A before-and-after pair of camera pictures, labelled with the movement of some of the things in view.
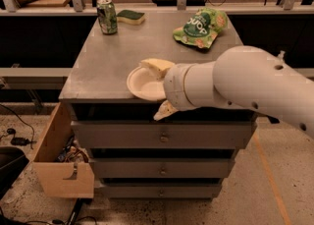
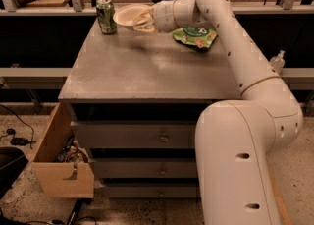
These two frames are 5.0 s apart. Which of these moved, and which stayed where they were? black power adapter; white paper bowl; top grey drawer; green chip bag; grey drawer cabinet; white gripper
Moved: white paper bowl; white gripper
Stayed: black power adapter; green chip bag; grey drawer cabinet; top grey drawer
